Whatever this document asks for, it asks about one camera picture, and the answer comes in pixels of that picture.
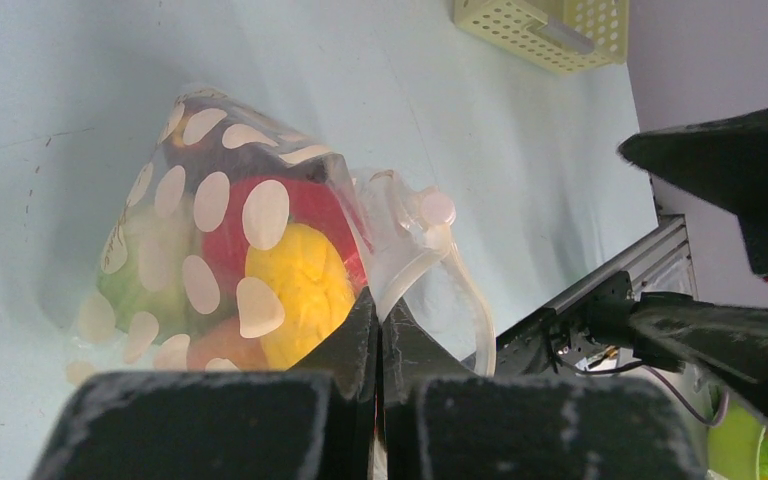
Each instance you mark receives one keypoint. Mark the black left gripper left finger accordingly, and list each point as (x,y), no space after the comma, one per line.
(312,421)

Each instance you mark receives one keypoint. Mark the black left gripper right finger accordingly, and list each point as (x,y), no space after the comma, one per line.
(440,421)

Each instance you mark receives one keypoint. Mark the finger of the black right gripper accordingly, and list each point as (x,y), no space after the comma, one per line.
(723,162)
(728,342)

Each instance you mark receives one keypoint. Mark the orange red toy fruit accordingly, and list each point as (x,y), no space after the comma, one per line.
(225,341)

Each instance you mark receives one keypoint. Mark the clear zip top bag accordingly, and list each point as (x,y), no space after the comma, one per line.
(404,237)

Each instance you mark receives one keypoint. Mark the red toy pepper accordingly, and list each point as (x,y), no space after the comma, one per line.
(255,211)

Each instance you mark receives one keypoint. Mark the dark purple toy fruit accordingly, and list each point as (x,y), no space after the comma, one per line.
(253,158)

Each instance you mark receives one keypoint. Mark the green toy cabbage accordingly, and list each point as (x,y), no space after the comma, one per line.
(141,268)

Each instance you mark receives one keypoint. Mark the cream perforated plastic basket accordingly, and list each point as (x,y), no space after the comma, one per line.
(562,37)

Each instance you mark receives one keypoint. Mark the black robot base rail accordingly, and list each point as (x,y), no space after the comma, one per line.
(586,326)

